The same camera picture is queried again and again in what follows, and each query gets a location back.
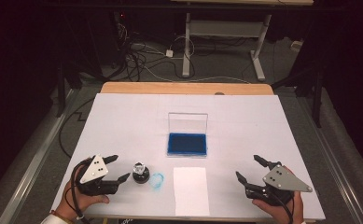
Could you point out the white power adapter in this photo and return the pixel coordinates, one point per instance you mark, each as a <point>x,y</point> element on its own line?
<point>169,53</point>

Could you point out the black round stamp cap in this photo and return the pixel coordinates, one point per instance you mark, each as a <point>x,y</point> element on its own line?
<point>141,178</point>

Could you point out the aluminium floor rail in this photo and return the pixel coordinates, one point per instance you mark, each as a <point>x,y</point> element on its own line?
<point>334,174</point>
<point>30,169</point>

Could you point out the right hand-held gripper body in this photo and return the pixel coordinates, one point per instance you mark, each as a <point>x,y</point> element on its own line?
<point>282,180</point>

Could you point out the person's right hand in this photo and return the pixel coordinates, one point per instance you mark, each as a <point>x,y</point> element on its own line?
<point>285,214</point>

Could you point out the grey table grommet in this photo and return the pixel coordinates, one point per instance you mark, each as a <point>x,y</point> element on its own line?
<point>219,93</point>

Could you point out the desk with white metal legs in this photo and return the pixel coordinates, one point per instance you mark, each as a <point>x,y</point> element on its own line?
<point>187,46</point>

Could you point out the white paper sheet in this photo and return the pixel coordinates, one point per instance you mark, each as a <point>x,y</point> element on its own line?
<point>191,193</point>

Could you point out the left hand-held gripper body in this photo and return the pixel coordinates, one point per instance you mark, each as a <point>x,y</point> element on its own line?
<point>92,169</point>

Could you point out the person's left hand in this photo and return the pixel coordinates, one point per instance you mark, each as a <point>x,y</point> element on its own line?
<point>73,202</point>

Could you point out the clear blue stamp cap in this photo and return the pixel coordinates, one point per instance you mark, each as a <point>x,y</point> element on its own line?
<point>151,183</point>

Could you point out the blue ink pad clear lid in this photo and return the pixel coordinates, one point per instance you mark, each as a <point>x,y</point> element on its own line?
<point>187,144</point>

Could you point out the white table cover board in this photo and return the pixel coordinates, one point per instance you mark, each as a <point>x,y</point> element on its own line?
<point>247,130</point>

